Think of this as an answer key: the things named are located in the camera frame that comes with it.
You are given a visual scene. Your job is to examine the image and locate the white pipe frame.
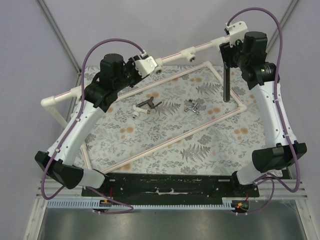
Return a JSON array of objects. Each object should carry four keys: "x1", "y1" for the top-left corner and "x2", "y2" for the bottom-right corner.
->
[{"x1": 40, "y1": 36, "x2": 247, "y2": 173}]

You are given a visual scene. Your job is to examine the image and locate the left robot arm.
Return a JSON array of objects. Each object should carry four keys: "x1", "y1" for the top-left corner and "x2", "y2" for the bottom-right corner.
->
[{"x1": 35, "y1": 53, "x2": 157, "y2": 189}]

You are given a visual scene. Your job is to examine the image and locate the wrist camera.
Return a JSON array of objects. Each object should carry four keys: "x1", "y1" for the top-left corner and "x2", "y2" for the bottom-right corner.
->
[
  {"x1": 225, "y1": 21, "x2": 248, "y2": 48},
  {"x1": 133, "y1": 51, "x2": 158, "y2": 78}
]

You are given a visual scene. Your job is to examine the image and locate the dark long faucet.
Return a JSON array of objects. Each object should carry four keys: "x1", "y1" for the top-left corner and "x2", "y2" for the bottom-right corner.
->
[{"x1": 223, "y1": 63, "x2": 231, "y2": 103}]

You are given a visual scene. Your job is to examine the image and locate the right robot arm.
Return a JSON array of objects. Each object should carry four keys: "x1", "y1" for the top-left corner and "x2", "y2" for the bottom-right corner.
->
[{"x1": 219, "y1": 31, "x2": 307, "y2": 185}]

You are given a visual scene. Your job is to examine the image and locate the chrome faucet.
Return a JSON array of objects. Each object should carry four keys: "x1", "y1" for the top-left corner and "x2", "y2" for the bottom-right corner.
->
[{"x1": 184, "y1": 99, "x2": 200, "y2": 115}]

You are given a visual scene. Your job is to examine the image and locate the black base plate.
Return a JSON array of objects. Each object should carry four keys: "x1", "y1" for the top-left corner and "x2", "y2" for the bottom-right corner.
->
[{"x1": 81, "y1": 171, "x2": 261, "y2": 203}]

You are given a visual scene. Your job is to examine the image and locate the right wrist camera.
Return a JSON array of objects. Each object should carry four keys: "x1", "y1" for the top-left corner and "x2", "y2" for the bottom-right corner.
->
[{"x1": 225, "y1": 21, "x2": 248, "y2": 48}]

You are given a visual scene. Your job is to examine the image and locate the dark short faucet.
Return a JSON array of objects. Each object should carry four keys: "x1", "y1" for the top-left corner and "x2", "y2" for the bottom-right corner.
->
[{"x1": 136, "y1": 96, "x2": 163, "y2": 109}]

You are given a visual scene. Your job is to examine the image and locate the white plastic faucet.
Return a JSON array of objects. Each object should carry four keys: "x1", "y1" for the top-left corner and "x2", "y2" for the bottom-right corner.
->
[{"x1": 132, "y1": 105, "x2": 151, "y2": 119}]

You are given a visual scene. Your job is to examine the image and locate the floral table mat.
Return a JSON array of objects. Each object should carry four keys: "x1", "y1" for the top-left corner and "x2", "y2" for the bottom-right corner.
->
[{"x1": 85, "y1": 66, "x2": 265, "y2": 175}]

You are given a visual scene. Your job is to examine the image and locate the white cable duct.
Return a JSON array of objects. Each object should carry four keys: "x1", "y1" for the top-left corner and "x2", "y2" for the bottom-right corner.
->
[{"x1": 46, "y1": 197, "x2": 235, "y2": 211}]

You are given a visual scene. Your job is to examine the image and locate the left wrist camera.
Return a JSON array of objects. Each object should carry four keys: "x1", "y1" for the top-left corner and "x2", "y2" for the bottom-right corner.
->
[{"x1": 133, "y1": 51, "x2": 158, "y2": 78}]

